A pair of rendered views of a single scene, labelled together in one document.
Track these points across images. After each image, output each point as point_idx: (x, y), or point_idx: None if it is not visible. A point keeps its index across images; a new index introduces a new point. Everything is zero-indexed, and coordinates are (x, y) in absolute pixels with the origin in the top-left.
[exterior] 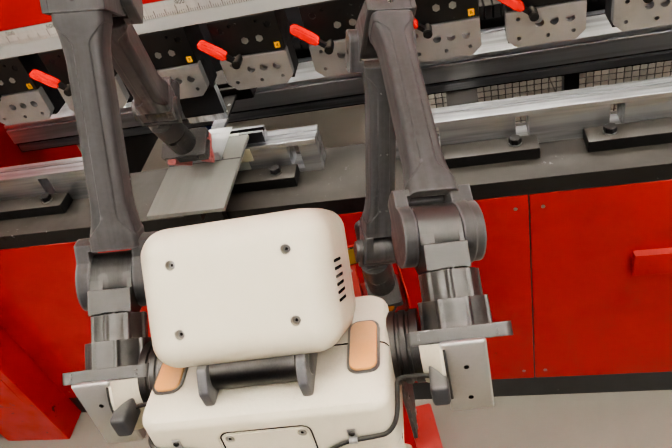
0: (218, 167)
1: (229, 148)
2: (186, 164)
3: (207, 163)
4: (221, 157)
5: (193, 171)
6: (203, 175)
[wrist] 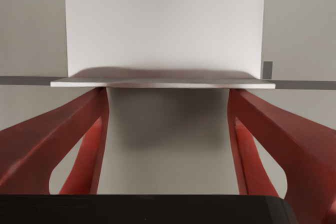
0: (258, 144)
1: None
2: (99, 175)
3: (188, 99)
4: (260, 65)
5: (126, 149)
6: (189, 190)
